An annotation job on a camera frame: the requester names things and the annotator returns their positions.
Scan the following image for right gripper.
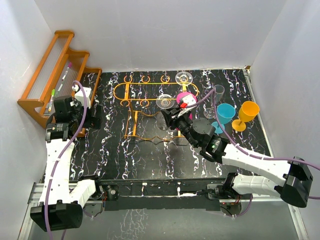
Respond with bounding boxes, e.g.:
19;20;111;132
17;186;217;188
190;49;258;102
162;106;199;149

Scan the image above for clear short wine glass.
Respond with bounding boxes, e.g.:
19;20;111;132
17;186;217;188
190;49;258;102
155;94;174;131

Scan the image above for pink plastic wine glass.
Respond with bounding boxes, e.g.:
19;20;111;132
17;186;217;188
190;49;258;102
175;92;197;131

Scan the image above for clear large wine glass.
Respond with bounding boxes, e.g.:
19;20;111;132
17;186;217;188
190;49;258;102
174;71;193;92

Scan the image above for clear champagne flute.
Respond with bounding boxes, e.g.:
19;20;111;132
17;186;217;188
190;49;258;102
203;84;225;119

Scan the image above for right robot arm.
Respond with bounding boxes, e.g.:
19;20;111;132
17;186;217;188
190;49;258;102
161;107;313;208

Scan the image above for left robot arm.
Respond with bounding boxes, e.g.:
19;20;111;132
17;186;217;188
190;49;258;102
30;95;104;234

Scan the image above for gold metal wine glass rack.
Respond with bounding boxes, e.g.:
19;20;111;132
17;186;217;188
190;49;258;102
113;72;200;142

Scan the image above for teal plastic wine glass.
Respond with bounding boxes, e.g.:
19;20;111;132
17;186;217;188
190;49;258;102
211;103;236;135

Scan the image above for orange plastic wine glass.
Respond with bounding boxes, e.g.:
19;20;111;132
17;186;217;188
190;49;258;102
231;101;260;132

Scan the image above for green capped marker pen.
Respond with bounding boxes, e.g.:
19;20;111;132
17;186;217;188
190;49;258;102
47;89;56;113

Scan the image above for pink capped marker pen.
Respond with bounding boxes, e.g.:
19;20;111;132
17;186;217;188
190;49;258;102
59;62;73;89

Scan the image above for orange wooden stepped shelf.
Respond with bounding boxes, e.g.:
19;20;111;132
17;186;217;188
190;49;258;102
17;30;102;128

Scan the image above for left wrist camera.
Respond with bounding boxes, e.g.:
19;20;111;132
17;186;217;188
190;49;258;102
72;85;92;109

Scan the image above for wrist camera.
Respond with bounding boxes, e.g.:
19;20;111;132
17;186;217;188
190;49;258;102
72;85;92;109
179;93;197;116

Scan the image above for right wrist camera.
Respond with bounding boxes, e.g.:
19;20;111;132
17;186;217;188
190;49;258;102
179;93;197;116

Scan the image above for aluminium base frame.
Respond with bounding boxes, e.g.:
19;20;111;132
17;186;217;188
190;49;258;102
17;182;308;240

